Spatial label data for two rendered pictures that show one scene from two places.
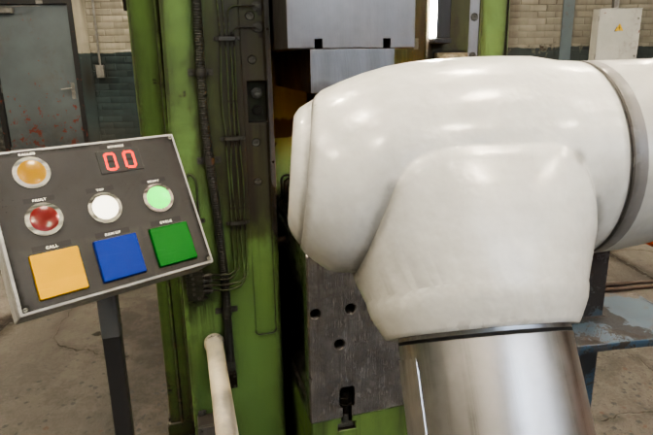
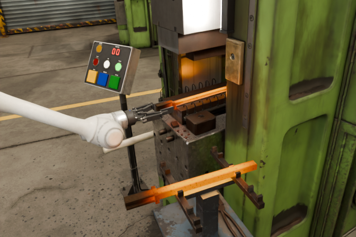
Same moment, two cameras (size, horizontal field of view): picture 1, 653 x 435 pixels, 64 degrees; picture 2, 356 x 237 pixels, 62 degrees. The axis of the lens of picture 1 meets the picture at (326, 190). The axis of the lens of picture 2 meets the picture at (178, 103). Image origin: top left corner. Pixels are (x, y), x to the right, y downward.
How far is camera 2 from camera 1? 1.69 m
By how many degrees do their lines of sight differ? 73
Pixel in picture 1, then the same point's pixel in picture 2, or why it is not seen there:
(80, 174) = (106, 52)
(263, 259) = not seen: hidden behind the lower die
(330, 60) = (161, 32)
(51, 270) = (90, 75)
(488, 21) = (261, 23)
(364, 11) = (168, 11)
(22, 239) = (90, 65)
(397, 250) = not seen: outside the picture
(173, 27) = not seen: hidden behind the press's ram
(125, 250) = (104, 78)
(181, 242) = (115, 82)
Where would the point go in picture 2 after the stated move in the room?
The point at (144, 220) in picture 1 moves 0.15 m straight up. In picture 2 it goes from (112, 72) to (108, 47)
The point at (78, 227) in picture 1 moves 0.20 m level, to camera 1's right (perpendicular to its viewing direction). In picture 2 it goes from (99, 67) to (100, 78)
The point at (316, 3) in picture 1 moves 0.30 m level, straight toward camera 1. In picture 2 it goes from (157, 5) to (89, 10)
